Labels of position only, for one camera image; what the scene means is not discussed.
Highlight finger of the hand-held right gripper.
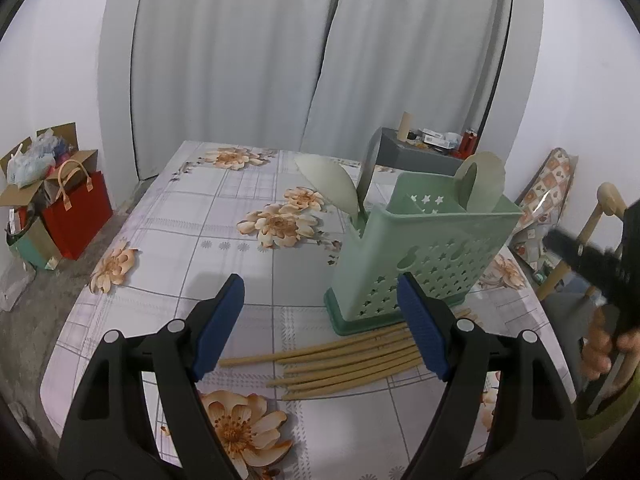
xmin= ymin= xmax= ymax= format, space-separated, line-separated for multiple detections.
xmin=544 ymin=228 xmax=624 ymax=306

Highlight floral patterned bag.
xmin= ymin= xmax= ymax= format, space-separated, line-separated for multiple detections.
xmin=514 ymin=148 xmax=579 ymax=272

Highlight pale blue plastic bag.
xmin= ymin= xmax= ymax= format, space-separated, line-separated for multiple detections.
xmin=7 ymin=132 xmax=57 ymax=185

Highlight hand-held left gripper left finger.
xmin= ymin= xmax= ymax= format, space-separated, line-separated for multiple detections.
xmin=56 ymin=274 xmax=246 ymax=480

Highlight bundle of wooden chopsticks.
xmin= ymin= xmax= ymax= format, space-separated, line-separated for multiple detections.
xmin=219 ymin=309 xmax=473 ymax=402

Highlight white curtain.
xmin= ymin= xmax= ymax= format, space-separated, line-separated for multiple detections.
xmin=132 ymin=0 xmax=346 ymax=181
xmin=302 ymin=0 xmax=511 ymax=153

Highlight green paper bag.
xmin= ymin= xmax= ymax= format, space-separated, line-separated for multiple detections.
xmin=7 ymin=210 xmax=62 ymax=272

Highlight green perforated utensil holder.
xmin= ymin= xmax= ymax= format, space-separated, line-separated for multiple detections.
xmin=324 ymin=172 xmax=524 ymax=337

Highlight person's right hand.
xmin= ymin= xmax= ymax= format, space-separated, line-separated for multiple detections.
xmin=581 ymin=307 xmax=640 ymax=381

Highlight red gift bag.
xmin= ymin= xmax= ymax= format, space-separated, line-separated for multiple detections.
xmin=42 ymin=160 xmax=114 ymax=261

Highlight small white boxes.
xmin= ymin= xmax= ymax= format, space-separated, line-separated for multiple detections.
xmin=420 ymin=129 xmax=462 ymax=150

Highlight open cardboard box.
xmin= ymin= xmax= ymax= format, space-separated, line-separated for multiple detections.
xmin=0 ymin=122 xmax=99 ymax=211

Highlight grey side cabinet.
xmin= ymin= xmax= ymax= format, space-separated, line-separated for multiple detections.
xmin=370 ymin=127 xmax=477 ymax=174

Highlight wooden chair with dark seat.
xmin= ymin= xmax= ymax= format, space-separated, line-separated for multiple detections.
xmin=539 ymin=182 xmax=629 ymax=361

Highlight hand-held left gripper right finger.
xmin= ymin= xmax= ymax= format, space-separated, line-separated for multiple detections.
xmin=397 ymin=272 xmax=587 ymax=480

